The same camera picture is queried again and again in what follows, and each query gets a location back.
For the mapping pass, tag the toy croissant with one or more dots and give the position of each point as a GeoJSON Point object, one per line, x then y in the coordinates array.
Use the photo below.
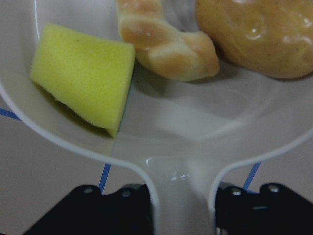
{"type": "Point", "coordinates": [160, 47]}

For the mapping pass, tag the yellow sponge piece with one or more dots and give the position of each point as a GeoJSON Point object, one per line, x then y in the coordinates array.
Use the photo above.
{"type": "Point", "coordinates": [88, 74]}

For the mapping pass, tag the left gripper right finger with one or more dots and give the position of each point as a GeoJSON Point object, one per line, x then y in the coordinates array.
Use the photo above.
{"type": "Point", "coordinates": [274, 210]}

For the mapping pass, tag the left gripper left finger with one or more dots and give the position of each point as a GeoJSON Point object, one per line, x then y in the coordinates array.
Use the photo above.
{"type": "Point", "coordinates": [85, 211]}

